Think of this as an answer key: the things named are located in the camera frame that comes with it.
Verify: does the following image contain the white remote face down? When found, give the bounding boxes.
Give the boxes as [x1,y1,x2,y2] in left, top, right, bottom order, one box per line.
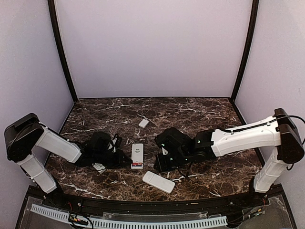
[142,171,175,194]

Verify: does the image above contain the black corner post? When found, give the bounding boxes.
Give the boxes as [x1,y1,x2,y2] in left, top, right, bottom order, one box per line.
[230,0,259,104]
[47,0,78,103]

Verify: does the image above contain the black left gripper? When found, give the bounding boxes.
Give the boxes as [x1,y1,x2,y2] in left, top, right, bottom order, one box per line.
[94,149,133,169]

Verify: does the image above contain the black left corner post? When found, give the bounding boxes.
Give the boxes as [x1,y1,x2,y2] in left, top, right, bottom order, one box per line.
[47,0,78,103]

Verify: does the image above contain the black front rail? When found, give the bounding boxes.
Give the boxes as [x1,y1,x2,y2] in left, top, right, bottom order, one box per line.
[51,193,250,215]

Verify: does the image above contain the black right corner post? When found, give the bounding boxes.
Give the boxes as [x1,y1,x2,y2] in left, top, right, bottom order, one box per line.
[230,0,259,104]

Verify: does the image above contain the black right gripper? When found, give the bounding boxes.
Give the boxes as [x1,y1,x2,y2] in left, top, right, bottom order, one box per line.
[153,151,190,173]

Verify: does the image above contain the white slotted cable duct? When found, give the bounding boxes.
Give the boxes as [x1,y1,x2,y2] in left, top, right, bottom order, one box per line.
[30,204,228,229]

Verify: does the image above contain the small white buttoned remote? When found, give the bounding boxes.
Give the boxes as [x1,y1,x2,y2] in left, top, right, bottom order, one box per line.
[93,163,106,174]

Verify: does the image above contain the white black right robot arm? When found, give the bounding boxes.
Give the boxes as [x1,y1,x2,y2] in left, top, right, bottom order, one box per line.
[154,108,305,207]

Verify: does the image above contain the white TCL remote control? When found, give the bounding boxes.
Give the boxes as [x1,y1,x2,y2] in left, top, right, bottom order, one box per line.
[131,143,144,170]

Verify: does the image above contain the white battery cover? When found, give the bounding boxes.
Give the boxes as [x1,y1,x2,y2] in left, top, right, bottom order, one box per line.
[138,119,149,128]

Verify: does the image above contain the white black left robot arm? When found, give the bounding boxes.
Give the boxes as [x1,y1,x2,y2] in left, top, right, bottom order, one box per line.
[4,113,132,208]

